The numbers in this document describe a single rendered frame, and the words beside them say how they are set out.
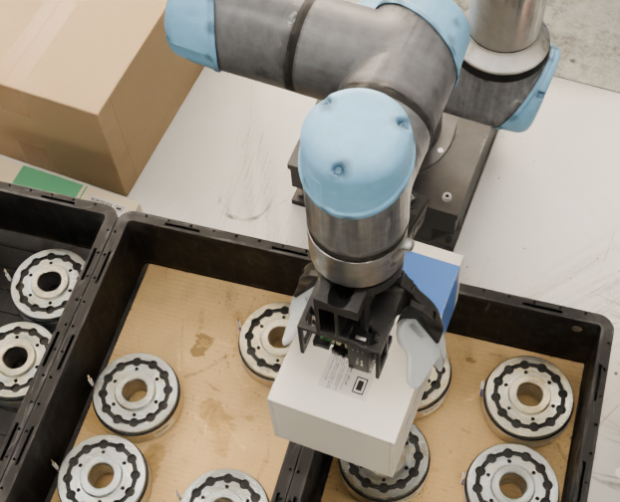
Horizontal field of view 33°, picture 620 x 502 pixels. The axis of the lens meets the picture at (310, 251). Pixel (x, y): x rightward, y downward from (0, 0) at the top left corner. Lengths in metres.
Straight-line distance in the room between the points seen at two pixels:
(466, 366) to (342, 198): 0.64
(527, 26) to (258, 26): 0.53
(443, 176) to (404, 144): 0.79
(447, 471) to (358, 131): 0.64
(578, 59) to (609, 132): 1.04
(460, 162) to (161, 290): 0.45
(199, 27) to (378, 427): 0.38
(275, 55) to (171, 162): 0.87
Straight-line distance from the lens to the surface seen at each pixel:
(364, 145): 0.67
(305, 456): 1.14
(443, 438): 1.26
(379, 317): 0.85
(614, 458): 1.42
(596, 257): 1.54
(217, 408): 1.28
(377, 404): 0.94
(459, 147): 1.49
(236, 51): 0.78
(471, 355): 1.30
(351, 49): 0.76
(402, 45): 0.75
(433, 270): 1.00
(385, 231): 0.73
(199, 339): 1.32
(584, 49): 2.72
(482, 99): 1.31
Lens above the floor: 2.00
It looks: 59 degrees down
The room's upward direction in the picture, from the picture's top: 6 degrees counter-clockwise
